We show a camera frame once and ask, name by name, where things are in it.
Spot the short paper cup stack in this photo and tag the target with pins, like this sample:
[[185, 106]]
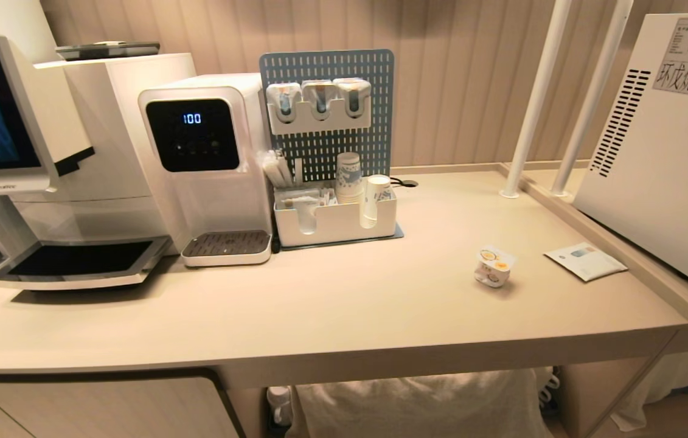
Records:
[[375, 194]]

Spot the tall paper cup stack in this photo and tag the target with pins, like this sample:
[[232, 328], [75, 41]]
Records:
[[349, 176]]

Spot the white capsule cup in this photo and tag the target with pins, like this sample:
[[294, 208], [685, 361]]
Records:
[[284, 97], [353, 92], [319, 94]]

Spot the small yogurt cup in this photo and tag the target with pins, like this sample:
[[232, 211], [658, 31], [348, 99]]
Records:
[[494, 266]]

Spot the cabinet door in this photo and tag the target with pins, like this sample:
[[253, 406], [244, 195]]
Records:
[[106, 407]]

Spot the white mini fridge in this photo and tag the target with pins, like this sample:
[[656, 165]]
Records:
[[666, 152]]

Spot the white organizer tray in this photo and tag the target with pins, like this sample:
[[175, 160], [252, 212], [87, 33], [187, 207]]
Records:
[[337, 225]]

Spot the sugar sachets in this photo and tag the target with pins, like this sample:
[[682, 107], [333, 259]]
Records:
[[304, 196]]

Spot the blue pegboard panel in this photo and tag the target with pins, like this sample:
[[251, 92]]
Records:
[[325, 152]]

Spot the black table grommet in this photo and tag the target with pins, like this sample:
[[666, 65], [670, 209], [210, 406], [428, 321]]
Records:
[[404, 182]]

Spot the white stir sticks bundle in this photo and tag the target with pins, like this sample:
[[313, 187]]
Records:
[[277, 170]]

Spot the white capsule holder rack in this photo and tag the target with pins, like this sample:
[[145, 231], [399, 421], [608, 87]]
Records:
[[319, 115]]

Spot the white water dispenser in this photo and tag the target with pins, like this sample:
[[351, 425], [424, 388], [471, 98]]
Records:
[[210, 194]]

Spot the white cloth under table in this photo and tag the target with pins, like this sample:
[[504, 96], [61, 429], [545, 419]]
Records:
[[423, 407]]

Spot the white metal pole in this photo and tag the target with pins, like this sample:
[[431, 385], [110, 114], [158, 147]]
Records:
[[590, 103], [535, 103]]

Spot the white paper packet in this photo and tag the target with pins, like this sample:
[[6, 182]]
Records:
[[586, 260]]

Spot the white coffee machine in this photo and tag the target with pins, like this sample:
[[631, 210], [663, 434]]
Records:
[[106, 152]]

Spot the black tray on machine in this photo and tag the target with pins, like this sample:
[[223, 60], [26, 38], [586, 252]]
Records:
[[106, 50]]

